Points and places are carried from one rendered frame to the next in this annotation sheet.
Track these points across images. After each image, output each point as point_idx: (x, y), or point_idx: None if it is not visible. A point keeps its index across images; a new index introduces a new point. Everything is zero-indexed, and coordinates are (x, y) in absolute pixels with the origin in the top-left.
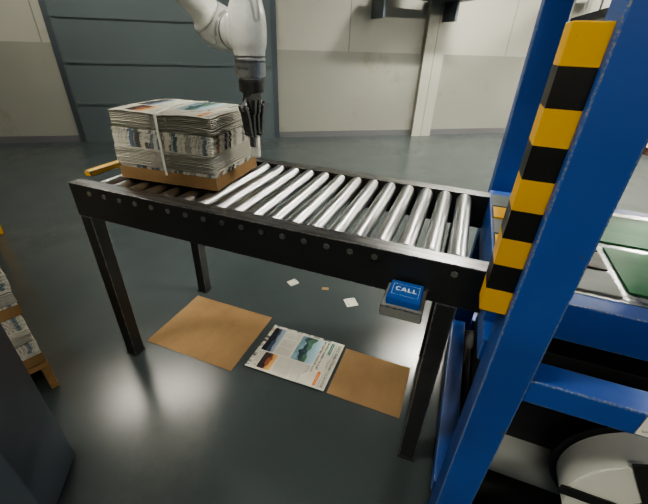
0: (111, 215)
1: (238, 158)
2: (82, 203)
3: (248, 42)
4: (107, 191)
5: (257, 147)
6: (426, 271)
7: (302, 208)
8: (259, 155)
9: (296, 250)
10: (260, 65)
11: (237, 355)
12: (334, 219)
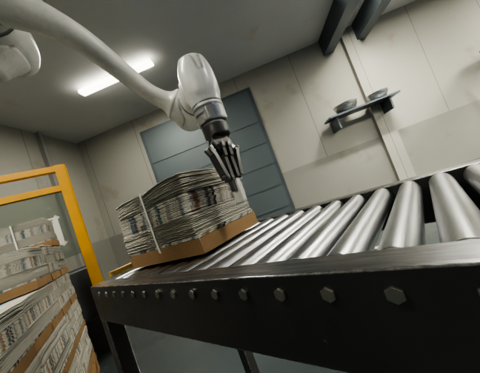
0: (114, 314)
1: (230, 214)
2: (99, 306)
3: (196, 87)
4: (107, 286)
5: (239, 190)
6: None
7: (311, 237)
8: (244, 198)
9: (321, 322)
10: (215, 105)
11: None
12: (377, 240)
